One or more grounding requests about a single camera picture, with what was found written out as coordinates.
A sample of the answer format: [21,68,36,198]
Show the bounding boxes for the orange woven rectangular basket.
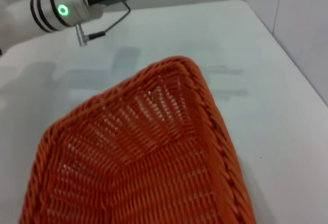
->
[19,56,257,224]

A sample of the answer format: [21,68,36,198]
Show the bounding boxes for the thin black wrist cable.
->
[74,0,132,47]

